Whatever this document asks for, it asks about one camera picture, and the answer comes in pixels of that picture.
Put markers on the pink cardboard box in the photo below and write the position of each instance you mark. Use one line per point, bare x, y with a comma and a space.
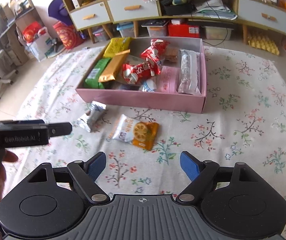
144, 94

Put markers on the white wooden tv cabinet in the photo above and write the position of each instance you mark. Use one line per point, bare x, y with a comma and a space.
263, 14

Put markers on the red cardboard box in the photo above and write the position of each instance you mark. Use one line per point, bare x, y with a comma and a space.
183, 30

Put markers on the large red candy packet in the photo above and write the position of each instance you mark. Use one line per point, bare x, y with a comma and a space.
135, 73

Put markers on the silver blue snack packet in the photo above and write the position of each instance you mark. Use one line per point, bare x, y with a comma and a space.
88, 120

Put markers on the clear white long packet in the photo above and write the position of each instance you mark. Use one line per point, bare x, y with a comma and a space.
190, 73

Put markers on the purple hat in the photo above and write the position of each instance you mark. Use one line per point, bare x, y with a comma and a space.
58, 11

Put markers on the red round gift tin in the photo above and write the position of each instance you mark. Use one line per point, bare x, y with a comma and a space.
68, 34

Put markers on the floral tablecloth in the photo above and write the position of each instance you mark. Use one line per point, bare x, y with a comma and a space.
244, 119

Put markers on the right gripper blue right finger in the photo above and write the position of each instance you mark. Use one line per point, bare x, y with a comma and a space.
201, 175

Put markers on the white orange lotus chips packet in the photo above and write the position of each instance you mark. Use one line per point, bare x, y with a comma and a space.
134, 132

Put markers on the brown biscuit packet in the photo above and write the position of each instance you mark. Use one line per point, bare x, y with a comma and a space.
172, 54

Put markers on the pink snack packet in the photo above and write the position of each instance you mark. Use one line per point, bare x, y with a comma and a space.
167, 80

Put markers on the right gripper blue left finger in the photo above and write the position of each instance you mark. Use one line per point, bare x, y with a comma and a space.
84, 175

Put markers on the white shopping bag red items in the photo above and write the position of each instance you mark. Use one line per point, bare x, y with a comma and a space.
38, 41

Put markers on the small red candy packet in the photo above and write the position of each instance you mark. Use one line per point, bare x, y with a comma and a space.
155, 51

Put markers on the golden brown snack packet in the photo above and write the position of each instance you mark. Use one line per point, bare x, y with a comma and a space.
112, 69

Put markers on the green snack packet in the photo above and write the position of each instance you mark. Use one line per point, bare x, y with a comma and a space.
92, 80

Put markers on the clear storage bin black lid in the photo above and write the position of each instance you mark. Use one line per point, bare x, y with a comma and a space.
156, 27

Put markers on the clear storage bin blue lid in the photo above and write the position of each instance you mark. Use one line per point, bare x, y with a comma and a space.
126, 29

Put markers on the black bag on shelf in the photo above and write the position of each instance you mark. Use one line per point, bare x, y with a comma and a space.
177, 7

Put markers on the yellow snack packet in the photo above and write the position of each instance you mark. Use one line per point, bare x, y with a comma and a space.
117, 45

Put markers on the yellow egg tray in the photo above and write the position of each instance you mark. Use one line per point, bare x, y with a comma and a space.
263, 42

